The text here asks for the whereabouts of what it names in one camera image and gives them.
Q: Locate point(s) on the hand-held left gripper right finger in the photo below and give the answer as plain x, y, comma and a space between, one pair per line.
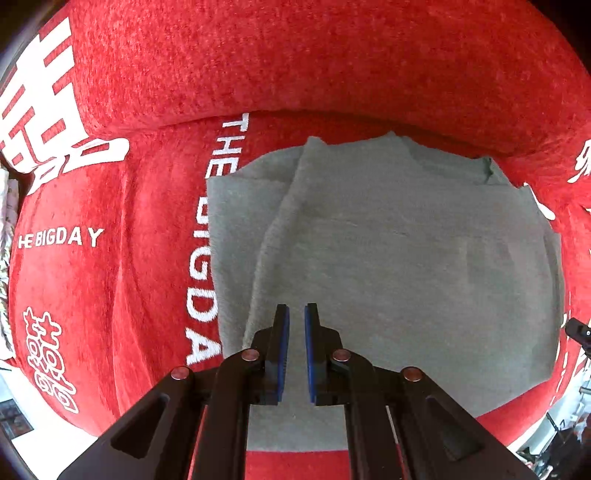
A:
310, 355

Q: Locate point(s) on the grey patterned cloth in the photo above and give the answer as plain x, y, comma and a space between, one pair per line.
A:
6, 258

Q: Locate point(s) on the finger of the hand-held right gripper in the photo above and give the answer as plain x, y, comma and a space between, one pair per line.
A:
579, 329

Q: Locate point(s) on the dark box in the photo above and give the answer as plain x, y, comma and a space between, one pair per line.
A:
14, 417

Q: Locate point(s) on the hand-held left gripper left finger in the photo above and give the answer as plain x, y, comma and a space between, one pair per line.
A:
284, 355

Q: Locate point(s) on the grey t-shirt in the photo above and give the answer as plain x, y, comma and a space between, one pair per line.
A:
392, 254

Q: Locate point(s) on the red printed blanket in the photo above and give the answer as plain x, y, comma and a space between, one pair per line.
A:
323, 60

